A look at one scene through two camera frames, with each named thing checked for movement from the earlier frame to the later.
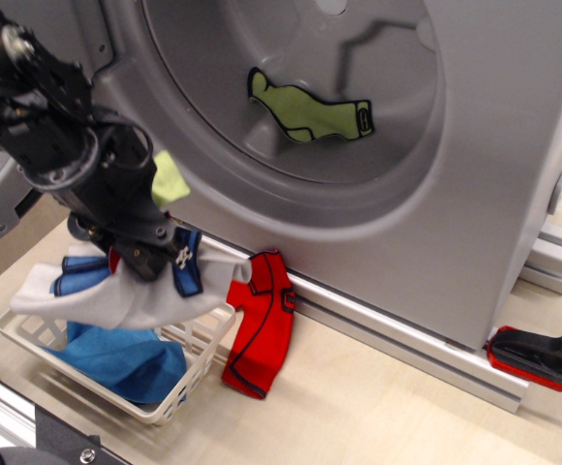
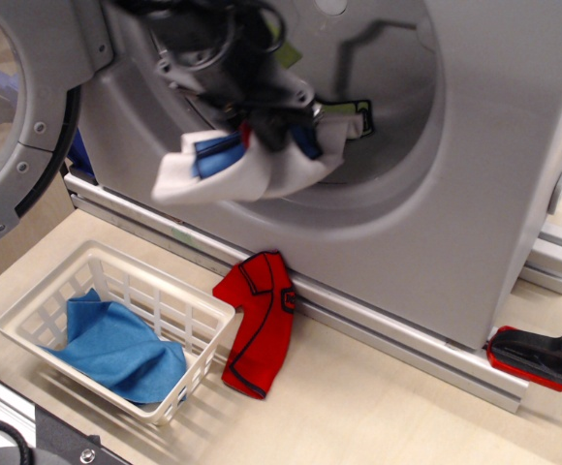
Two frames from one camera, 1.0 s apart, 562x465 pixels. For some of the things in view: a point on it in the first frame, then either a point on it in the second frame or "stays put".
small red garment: (114, 257) → (245, 130)
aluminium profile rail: (424, 349) stays put
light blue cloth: (139, 365) stays put
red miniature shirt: (261, 338) stays put
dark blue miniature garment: (83, 272) → (213, 152)
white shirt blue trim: (132, 301) → (262, 172)
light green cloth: (169, 184) → (287, 54)
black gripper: (107, 172) → (233, 69)
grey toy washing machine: (406, 153) stays put
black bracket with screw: (75, 447) stays put
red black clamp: (553, 362) stays put
